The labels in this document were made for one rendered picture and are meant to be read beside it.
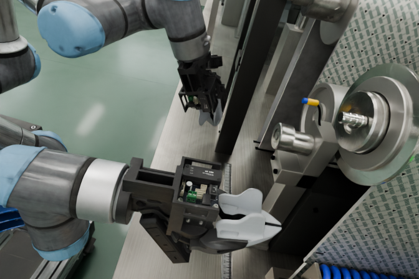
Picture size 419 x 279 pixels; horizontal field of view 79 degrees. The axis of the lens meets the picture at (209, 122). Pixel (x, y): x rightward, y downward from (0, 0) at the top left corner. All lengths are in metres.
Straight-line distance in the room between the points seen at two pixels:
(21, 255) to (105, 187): 1.09
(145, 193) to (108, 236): 1.28
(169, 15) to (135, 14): 0.06
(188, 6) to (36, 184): 0.34
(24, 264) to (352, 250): 1.20
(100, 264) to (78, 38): 1.27
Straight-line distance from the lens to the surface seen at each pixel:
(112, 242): 1.57
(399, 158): 0.32
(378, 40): 0.52
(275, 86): 1.08
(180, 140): 0.74
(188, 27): 0.48
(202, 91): 0.53
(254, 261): 0.58
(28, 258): 1.38
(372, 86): 0.37
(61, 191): 0.34
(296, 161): 0.43
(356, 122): 0.32
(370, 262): 0.50
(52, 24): 0.42
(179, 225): 0.32
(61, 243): 0.44
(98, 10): 0.43
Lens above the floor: 1.40
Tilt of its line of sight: 37 degrees down
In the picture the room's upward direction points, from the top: 14 degrees clockwise
